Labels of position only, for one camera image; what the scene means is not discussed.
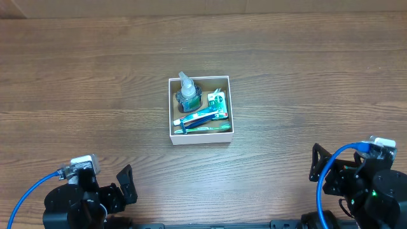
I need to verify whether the white cardboard box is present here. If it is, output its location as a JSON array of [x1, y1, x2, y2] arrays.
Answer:
[[168, 76, 234, 145]]

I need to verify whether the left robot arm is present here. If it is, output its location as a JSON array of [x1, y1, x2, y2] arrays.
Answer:
[[43, 165, 138, 229]]

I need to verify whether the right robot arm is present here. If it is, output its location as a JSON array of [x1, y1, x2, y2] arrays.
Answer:
[[298, 139, 406, 228]]

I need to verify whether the purple soap pump bottle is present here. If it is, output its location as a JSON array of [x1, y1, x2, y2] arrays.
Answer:
[[176, 71, 202, 113]]

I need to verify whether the green white toothbrush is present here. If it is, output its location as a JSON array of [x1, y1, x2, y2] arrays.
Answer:
[[174, 123, 231, 134]]

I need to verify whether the green white soap packet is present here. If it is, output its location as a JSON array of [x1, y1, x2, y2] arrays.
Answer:
[[207, 88, 228, 120]]

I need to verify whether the blue disposable razor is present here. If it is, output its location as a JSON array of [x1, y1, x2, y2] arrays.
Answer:
[[181, 114, 216, 134]]

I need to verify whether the teal toothpaste tube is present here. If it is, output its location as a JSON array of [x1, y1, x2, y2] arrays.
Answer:
[[173, 106, 219, 126]]

